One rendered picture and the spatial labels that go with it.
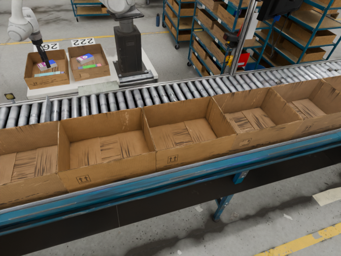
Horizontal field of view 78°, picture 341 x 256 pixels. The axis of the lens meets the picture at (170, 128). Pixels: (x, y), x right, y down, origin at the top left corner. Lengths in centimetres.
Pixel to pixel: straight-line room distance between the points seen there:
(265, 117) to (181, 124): 53
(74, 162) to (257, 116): 107
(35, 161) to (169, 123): 70
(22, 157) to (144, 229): 105
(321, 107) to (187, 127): 92
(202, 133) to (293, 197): 133
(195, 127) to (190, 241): 96
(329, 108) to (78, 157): 152
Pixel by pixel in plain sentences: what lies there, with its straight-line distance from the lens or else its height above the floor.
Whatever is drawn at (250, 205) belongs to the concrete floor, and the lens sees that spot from 209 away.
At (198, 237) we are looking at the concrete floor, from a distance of 187.
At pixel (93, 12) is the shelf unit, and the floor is 14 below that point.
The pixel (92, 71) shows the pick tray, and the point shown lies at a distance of 184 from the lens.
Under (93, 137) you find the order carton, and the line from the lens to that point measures 120.
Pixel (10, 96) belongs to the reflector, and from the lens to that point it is 180.
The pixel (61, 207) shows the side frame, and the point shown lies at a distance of 102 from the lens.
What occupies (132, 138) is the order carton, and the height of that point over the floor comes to 89.
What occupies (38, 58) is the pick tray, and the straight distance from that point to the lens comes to 220.
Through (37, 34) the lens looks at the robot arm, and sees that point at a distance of 196.
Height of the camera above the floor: 178
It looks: 47 degrees down
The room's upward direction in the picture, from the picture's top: 5 degrees clockwise
